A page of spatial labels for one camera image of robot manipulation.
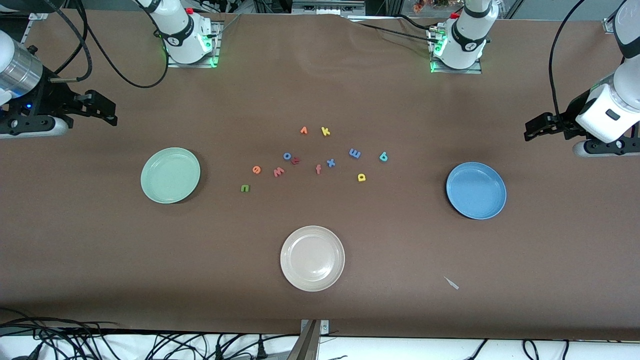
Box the blue plate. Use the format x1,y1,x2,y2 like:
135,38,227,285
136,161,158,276
446,161,507,220

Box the brown table cover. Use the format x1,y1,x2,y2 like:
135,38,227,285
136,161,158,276
0,7,640,343

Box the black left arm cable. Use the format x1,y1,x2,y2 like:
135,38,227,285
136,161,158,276
548,0,586,126

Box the beige plate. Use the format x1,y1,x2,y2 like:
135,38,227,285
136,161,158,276
280,225,346,293

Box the black cable loops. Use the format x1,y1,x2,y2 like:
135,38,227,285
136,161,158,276
465,339,571,360

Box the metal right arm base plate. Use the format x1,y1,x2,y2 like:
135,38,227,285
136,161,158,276
166,20,222,69

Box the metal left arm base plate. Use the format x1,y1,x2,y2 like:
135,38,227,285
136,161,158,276
429,27,483,75

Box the tangled black cable bundle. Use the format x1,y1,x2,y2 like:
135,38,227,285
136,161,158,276
0,307,301,360

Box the metal post bracket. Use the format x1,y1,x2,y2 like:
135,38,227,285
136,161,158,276
286,319,331,360

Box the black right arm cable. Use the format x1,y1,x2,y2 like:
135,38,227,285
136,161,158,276
45,0,169,89

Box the green plate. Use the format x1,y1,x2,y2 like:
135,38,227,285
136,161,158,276
140,147,202,205

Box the grey equipment box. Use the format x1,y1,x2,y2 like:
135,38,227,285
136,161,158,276
291,0,367,16

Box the black cable to arm base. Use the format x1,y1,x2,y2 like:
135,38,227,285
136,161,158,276
345,14,441,43

